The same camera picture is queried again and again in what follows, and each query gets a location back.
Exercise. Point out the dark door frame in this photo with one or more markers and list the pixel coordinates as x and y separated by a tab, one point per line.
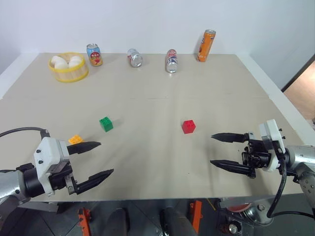
299	72

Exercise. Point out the orange clamp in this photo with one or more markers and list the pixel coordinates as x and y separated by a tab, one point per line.
85	221
197	216

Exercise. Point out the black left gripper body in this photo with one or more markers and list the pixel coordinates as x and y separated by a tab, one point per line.
59	178

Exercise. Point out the blue peach drink can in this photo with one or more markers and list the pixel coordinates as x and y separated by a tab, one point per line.
94	55

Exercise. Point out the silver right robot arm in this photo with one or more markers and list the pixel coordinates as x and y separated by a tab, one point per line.
302	157

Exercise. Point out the white steamed bun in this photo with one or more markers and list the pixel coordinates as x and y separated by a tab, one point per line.
75	61
56	59
61	65

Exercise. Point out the silver robot body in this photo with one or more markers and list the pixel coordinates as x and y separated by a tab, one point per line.
251	221

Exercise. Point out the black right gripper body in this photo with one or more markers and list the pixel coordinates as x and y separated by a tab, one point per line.
258	155

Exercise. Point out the bamboo steamer basket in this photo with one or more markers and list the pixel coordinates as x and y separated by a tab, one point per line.
70	73

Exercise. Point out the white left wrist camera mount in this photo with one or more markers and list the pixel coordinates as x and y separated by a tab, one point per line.
50	150

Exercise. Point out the red toy brick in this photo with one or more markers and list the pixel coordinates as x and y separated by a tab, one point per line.
188	127

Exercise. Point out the green toy brick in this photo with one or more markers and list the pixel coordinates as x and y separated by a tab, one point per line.
106	124

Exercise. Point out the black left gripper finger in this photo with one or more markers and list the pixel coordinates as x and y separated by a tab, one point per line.
83	147
94	180

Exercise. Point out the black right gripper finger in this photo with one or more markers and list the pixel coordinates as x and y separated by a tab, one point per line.
229	137
233	167

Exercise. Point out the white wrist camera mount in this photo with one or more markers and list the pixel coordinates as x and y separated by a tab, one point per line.
50	150
270	130

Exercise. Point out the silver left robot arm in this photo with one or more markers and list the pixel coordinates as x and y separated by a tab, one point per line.
12	183

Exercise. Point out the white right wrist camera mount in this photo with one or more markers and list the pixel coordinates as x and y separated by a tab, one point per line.
270	130

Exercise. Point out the silver red soda can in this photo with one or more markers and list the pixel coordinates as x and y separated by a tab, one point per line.
135	59

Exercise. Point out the blue red white soda can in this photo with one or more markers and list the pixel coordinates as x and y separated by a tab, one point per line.
172	61

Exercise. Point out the tall orange soda can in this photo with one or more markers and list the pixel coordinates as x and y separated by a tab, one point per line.
205	46

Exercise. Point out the orange toy brick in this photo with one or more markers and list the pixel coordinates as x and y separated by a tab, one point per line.
75	139

